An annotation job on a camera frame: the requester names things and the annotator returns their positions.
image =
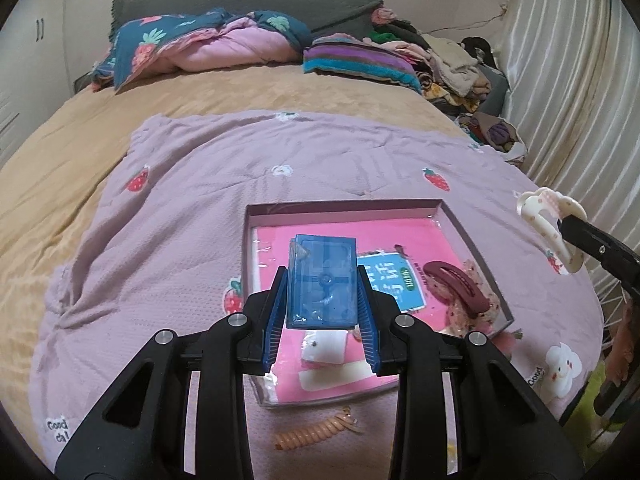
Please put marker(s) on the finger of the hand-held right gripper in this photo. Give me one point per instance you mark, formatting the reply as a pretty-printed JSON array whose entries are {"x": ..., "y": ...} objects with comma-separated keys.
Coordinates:
[{"x": 595, "y": 245}]

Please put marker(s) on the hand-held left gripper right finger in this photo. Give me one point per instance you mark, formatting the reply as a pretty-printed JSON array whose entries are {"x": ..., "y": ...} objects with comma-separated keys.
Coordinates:
[{"x": 369, "y": 325}]

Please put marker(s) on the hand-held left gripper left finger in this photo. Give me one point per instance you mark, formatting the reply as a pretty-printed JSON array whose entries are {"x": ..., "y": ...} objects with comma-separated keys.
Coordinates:
[{"x": 275, "y": 320}]

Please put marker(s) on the white card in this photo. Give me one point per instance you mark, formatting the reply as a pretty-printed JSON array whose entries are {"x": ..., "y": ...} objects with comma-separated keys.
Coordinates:
[{"x": 327, "y": 351}]

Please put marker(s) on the blue transparent plastic box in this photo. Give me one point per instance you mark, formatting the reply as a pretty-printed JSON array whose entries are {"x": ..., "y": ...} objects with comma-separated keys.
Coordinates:
[{"x": 322, "y": 280}]

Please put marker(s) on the cream dotted hair claw clip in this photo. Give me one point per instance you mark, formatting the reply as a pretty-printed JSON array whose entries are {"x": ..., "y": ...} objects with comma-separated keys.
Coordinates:
[{"x": 537, "y": 210}]

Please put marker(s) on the brown sheer dotted hair bow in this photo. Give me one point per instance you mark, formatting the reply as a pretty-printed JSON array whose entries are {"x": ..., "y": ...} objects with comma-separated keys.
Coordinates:
[{"x": 465, "y": 324}]

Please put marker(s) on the maroon long hair clip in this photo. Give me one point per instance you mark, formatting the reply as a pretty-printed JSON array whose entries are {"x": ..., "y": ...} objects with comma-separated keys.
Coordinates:
[{"x": 460, "y": 285}]

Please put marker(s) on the pink tray box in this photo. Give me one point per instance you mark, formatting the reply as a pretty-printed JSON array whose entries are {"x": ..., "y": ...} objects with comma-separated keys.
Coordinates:
[{"x": 350, "y": 206}]

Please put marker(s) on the purple cartoon print blanket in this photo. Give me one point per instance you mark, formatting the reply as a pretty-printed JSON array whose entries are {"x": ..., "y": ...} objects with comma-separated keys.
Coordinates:
[{"x": 200, "y": 210}]

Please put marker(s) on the white striped curtain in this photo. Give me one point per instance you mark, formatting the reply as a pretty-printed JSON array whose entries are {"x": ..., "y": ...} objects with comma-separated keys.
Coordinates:
[{"x": 575, "y": 85}]

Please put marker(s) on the green cloth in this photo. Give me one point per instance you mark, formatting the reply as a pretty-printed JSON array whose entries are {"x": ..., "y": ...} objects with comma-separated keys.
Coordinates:
[{"x": 585, "y": 410}]

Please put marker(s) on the pile of clothes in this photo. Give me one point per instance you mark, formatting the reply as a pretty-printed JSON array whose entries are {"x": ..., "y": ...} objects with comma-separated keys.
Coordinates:
[{"x": 450, "y": 60}]

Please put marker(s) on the beige bed sheet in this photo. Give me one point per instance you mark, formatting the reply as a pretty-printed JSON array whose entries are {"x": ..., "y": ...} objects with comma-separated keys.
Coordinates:
[{"x": 100, "y": 125}]

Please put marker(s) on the striped folded towel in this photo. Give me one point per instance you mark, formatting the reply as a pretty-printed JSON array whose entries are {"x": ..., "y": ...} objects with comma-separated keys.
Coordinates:
[{"x": 350, "y": 57}]

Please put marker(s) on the blue and pink strawberry quilt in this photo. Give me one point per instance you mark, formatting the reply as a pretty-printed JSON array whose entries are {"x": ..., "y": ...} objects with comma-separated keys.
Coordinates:
[{"x": 225, "y": 45}]

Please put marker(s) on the grey padded headboard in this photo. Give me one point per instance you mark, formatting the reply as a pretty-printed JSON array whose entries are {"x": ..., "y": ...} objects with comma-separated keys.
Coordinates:
[{"x": 300, "y": 5}]

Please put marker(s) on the white wardrobe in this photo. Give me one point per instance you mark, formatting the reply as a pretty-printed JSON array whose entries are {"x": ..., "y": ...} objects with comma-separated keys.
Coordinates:
[{"x": 30, "y": 60}]

